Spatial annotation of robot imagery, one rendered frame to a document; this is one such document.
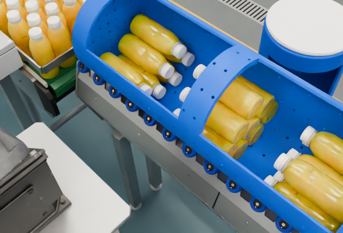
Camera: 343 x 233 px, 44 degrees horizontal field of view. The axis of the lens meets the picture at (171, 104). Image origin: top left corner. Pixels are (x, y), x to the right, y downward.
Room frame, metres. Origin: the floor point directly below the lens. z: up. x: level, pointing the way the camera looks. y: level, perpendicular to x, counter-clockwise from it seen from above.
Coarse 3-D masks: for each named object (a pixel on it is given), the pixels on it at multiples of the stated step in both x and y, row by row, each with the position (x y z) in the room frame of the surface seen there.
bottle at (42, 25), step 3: (42, 21) 1.03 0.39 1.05; (39, 24) 1.01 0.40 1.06; (42, 24) 1.02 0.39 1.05; (45, 24) 1.03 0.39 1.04; (30, 27) 1.01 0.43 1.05; (33, 27) 1.00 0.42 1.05; (39, 27) 1.01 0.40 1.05; (42, 27) 1.01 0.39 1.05; (45, 27) 1.02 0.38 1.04; (42, 30) 1.00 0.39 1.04; (45, 30) 1.01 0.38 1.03; (45, 33) 1.01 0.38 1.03
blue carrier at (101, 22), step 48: (96, 0) 0.90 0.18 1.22; (144, 0) 1.04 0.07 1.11; (96, 48) 0.90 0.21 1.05; (192, 48) 0.89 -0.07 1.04; (240, 48) 0.70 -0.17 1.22; (144, 96) 0.65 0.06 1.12; (192, 96) 0.59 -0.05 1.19; (288, 96) 0.67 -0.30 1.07; (192, 144) 0.54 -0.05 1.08; (288, 144) 0.58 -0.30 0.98
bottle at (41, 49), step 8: (32, 40) 0.94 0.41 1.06; (40, 40) 0.94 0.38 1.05; (48, 40) 0.96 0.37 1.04; (32, 48) 0.93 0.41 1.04; (40, 48) 0.93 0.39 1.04; (48, 48) 0.94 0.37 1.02; (40, 56) 0.92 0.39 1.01; (48, 56) 0.93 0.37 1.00; (40, 64) 0.92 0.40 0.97; (48, 72) 0.93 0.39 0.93; (56, 72) 0.94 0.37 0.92
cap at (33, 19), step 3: (30, 15) 1.03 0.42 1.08; (33, 15) 1.03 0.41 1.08; (36, 15) 1.03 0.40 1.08; (27, 18) 1.01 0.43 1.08; (30, 18) 1.01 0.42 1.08; (33, 18) 1.01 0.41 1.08; (36, 18) 1.01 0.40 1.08; (39, 18) 1.02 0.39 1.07; (30, 21) 1.00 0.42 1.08; (33, 21) 1.00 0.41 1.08; (36, 21) 1.01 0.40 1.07; (39, 21) 1.02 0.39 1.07; (30, 24) 1.01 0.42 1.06; (33, 24) 1.00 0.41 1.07; (36, 24) 1.01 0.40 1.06
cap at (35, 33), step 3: (36, 27) 0.97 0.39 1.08; (30, 30) 0.96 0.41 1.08; (33, 30) 0.96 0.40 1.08; (36, 30) 0.96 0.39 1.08; (39, 30) 0.96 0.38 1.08; (30, 33) 0.95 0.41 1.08; (33, 33) 0.95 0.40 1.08; (36, 33) 0.95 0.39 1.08; (39, 33) 0.95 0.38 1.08; (30, 36) 0.94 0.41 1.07; (33, 36) 0.94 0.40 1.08; (36, 36) 0.94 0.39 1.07; (39, 36) 0.94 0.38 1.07; (33, 39) 0.94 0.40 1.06; (36, 39) 0.94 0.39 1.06
